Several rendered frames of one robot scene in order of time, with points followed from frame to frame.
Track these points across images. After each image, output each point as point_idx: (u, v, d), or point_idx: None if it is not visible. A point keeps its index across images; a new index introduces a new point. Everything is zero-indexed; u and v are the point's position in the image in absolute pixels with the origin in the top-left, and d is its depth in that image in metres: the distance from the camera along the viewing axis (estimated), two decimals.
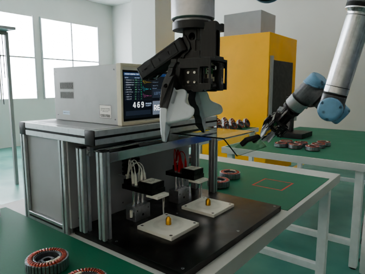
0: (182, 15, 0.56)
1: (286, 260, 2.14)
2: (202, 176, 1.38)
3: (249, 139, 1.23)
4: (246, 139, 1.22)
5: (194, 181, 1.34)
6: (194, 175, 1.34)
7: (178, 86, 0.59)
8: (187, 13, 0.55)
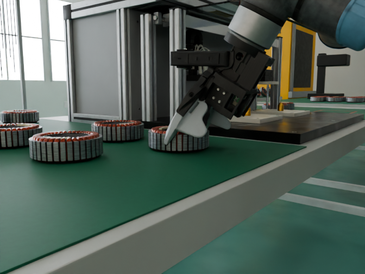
0: (241, 35, 0.51)
1: (337, 210, 1.95)
2: (271, 80, 1.18)
3: None
4: None
5: (265, 82, 1.15)
6: (265, 75, 1.14)
7: (202, 96, 0.57)
8: (247, 36, 0.51)
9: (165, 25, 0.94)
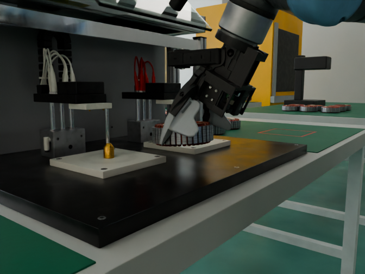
0: (228, 30, 0.51)
1: (302, 247, 1.61)
2: None
3: None
4: None
5: (165, 101, 0.81)
6: (165, 91, 0.81)
7: (195, 95, 0.57)
8: (233, 31, 0.50)
9: None
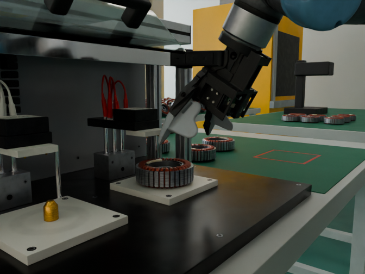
0: (232, 33, 0.50)
1: None
2: (154, 126, 0.69)
3: None
4: None
5: (136, 132, 0.66)
6: (137, 120, 0.65)
7: (197, 97, 0.56)
8: (237, 35, 0.50)
9: None
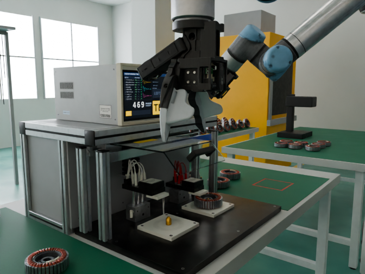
0: (182, 15, 0.56)
1: (287, 261, 2.14)
2: (202, 188, 1.38)
3: (197, 153, 0.98)
4: (194, 153, 0.97)
5: (194, 193, 1.35)
6: (194, 187, 1.34)
7: (178, 86, 0.59)
8: (187, 13, 0.55)
9: None
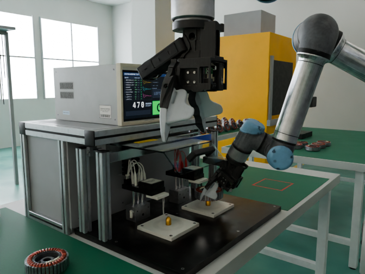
0: (182, 15, 0.56)
1: (286, 261, 2.14)
2: (202, 176, 1.38)
3: (197, 153, 0.98)
4: (194, 153, 0.97)
5: (194, 181, 1.34)
6: (194, 175, 1.34)
7: (178, 86, 0.59)
8: (187, 13, 0.55)
9: None
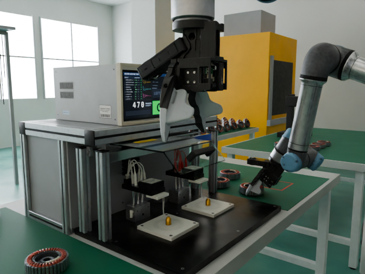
0: (182, 15, 0.56)
1: (286, 261, 2.14)
2: (202, 176, 1.38)
3: (197, 153, 0.98)
4: (194, 153, 0.97)
5: (194, 181, 1.34)
6: (194, 175, 1.34)
7: (178, 86, 0.59)
8: (187, 13, 0.55)
9: None
